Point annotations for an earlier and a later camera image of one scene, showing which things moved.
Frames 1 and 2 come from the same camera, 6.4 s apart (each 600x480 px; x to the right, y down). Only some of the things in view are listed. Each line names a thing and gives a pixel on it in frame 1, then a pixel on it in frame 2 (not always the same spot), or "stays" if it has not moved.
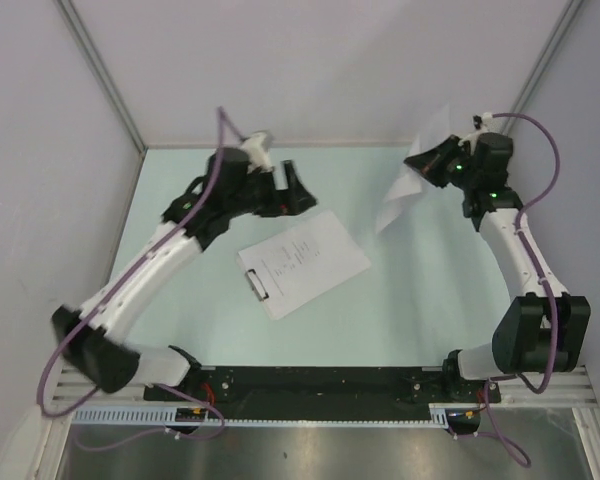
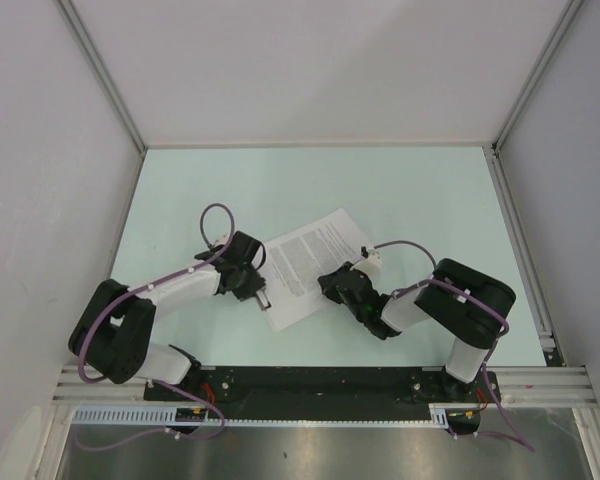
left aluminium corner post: x=102 y=69 stays
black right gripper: x=429 y=163 → x=327 y=283
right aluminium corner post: x=567 y=17 stays
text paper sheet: x=410 y=185 → x=294 y=261
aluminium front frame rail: x=570 y=384 stays
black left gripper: x=295 y=200 → x=255 y=283
